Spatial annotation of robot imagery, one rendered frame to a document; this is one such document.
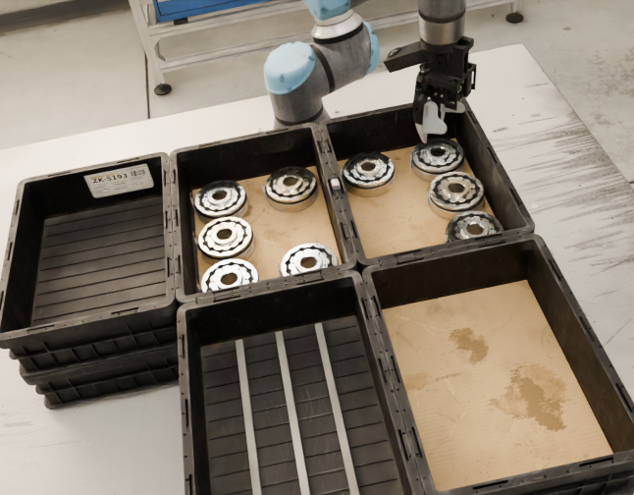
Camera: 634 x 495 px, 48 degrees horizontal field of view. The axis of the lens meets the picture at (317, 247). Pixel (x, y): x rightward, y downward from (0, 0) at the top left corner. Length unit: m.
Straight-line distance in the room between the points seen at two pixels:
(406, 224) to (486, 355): 0.32
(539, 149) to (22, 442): 1.24
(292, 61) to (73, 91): 2.09
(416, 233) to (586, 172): 0.50
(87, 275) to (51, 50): 2.62
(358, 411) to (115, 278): 0.54
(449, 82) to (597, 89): 1.95
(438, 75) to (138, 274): 0.65
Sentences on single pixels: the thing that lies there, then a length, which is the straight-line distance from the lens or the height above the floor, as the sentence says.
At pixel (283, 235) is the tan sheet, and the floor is 0.83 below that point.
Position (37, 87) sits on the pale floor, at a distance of 3.66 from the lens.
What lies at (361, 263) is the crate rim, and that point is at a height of 0.93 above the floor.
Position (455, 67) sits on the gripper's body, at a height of 1.11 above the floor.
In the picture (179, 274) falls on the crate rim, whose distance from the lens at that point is 1.20.
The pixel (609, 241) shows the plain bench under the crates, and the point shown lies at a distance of 1.54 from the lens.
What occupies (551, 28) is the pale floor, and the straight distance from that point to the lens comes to 3.52.
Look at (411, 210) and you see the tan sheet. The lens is 1.37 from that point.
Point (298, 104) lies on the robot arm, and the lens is 1.58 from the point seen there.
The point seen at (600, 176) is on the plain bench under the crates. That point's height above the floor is 0.70.
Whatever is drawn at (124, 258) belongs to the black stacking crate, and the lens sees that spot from 1.40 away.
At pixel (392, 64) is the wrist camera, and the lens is 1.31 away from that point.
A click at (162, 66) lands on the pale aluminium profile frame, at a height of 0.13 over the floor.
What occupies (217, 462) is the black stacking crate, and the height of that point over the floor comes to 0.83.
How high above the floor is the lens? 1.79
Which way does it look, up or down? 47 degrees down
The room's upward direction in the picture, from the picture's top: 9 degrees counter-clockwise
